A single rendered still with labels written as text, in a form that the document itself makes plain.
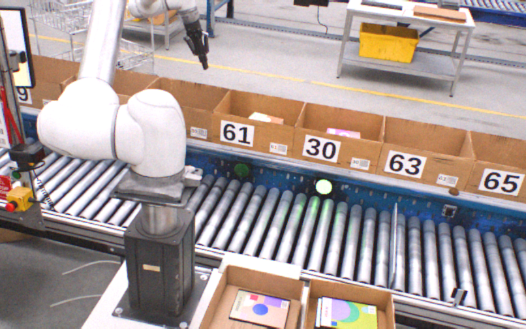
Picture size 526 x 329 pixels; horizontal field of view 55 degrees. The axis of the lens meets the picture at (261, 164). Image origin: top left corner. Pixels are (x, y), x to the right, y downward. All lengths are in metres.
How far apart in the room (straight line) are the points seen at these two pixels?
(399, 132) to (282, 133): 0.60
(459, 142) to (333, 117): 0.61
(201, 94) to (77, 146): 1.33
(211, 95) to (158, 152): 1.30
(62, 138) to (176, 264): 0.50
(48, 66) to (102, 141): 1.69
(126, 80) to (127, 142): 1.45
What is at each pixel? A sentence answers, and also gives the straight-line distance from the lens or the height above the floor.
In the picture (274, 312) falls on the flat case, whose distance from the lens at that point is 1.77.
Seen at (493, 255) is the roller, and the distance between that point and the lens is 2.31.
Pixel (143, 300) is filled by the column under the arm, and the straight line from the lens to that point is 1.75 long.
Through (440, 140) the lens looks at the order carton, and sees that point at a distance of 2.58.
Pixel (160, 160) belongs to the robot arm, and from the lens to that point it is 1.39.
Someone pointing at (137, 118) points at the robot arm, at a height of 1.47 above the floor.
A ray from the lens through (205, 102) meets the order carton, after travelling 2.67.
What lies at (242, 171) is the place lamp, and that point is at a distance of 2.35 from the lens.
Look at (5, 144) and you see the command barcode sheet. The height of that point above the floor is 1.06.
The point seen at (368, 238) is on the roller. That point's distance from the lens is 2.17.
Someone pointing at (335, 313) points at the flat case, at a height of 0.80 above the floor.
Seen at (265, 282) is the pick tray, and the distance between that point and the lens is 1.81.
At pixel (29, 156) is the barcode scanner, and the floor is 1.07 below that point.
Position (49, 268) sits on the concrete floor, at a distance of 3.13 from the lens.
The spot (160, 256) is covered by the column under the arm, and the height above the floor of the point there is 1.02.
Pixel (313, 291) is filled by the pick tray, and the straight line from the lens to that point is 1.83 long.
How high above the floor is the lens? 2.08
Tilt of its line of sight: 32 degrees down
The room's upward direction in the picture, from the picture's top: 5 degrees clockwise
